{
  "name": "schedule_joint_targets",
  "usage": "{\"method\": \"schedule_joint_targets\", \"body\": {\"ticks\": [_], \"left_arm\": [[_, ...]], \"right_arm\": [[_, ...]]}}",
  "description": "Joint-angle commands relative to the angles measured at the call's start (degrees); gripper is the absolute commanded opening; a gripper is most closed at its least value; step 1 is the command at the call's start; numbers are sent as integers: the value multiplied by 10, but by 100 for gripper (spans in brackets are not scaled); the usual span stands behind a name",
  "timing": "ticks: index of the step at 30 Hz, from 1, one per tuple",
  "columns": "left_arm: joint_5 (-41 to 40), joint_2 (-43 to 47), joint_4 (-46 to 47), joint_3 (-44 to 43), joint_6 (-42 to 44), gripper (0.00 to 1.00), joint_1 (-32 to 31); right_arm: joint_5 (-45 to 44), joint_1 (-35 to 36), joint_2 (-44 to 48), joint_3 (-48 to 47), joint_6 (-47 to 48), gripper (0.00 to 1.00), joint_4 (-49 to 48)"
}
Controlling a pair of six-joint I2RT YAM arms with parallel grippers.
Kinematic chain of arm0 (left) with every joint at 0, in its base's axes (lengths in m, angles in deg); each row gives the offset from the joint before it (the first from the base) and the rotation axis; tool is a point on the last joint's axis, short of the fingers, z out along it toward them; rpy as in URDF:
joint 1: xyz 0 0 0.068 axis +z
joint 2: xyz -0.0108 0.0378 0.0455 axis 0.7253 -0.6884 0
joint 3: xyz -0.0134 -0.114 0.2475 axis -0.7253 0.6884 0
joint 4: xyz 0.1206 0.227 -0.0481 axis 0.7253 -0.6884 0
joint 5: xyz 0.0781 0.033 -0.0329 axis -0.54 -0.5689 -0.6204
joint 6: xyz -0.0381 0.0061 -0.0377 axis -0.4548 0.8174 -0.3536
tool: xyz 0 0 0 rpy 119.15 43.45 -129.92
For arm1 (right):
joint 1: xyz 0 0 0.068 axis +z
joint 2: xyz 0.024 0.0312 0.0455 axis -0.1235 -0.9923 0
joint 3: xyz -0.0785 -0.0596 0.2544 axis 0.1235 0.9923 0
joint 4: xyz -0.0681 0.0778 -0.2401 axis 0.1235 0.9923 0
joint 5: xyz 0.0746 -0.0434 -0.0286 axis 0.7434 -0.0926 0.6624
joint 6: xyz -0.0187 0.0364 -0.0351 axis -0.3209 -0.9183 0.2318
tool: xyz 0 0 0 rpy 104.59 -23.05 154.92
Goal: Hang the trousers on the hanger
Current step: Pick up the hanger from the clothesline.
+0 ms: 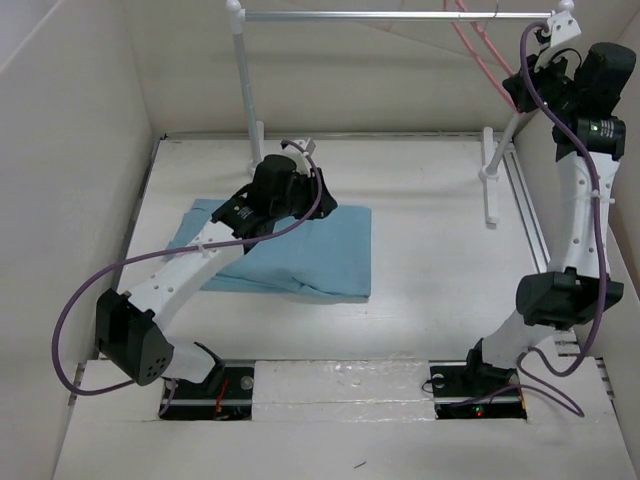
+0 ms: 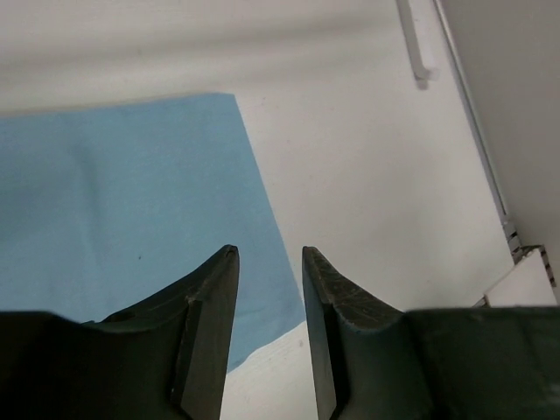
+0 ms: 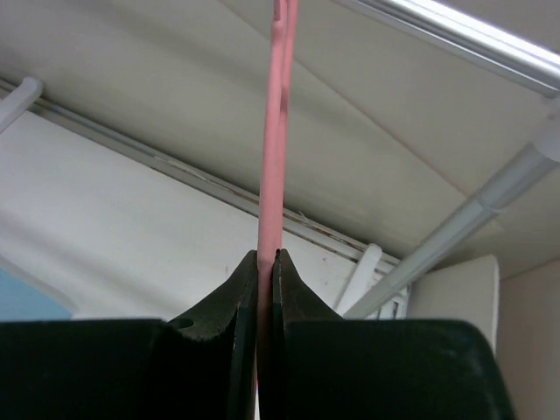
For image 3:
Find pink clothes hanger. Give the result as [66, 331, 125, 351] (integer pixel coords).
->
[256, 1, 298, 419]

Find white and silver clothes rack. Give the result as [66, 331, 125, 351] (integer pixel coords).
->
[1, 1, 548, 318]

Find light blue trousers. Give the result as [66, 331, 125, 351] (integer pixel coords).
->
[0, 269, 71, 322]

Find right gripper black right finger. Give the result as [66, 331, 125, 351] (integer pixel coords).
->
[262, 249, 342, 419]

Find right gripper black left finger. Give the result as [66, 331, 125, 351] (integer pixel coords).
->
[148, 250, 257, 419]

